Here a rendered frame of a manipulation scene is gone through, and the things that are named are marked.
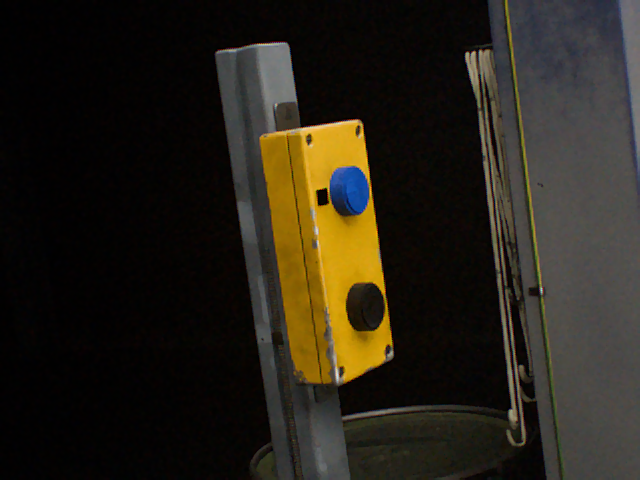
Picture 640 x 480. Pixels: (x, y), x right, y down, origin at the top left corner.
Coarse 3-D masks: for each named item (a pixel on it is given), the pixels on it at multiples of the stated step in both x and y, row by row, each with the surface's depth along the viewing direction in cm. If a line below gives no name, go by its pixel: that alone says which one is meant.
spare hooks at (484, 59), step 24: (480, 48) 172; (480, 72) 172; (480, 96) 173; (480, 120) 173; (504, 168) 174; (504, 192) 175; (504, 264) 174; (504, 288) 175; (504, 312) 175; (504, 336) 175
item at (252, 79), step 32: (224, 64) 127; (256, 64) 125; (288, 64) 129; (224, 96) 128; (256, 96) 125; (288, 96) 128; (256, 128) 126; (256, 160) 128; (256, 192) 129; (256, 224) 129; (256, 256) 129; (256, 288) 130; (256, 320) 130; (288, 352) 129; (288, 384) 130; (288, 416) 130; (320, 416) 130; (288, 448) 131; (320, 448) 130
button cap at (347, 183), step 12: (348, 168) 124; (336, 180) 123; (348, 180) 123; (360, 180) 125; (336, 192) 123; (348, 192) 123; (360, 192) 125; (336, 204) 123; (348, 204) 123; (360, 204) 125
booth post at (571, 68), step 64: (512, 0) 162; (576, 0) 157; (576, 64) 159; (512, 128) 165; (576, 128) 160; (512, 192) 167; (576, 192) 162; (576, 256) 163; (576, 320) 165; (576, 384) 166; (576, 448) 168
